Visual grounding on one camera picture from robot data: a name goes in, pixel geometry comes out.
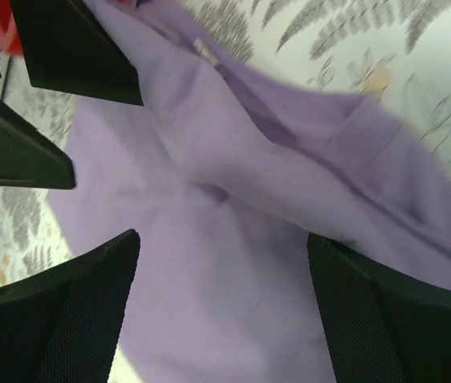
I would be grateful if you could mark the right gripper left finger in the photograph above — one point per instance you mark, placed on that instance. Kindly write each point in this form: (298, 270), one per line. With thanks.
(63, 324)

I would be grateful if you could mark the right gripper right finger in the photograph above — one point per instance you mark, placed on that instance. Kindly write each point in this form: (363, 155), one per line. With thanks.
(381, 325)

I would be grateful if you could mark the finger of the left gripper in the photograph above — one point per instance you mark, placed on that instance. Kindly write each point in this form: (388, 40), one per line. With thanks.
(67, 50)
(28, 159)

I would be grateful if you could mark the purple t shirt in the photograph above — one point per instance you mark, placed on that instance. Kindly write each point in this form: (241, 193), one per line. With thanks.
(224, 172)

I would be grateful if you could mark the floral table mat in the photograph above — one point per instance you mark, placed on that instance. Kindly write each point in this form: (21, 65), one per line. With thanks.
(329, 40)

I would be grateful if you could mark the red plastic bin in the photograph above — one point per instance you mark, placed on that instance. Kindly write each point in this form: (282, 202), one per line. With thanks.
(9, 39)

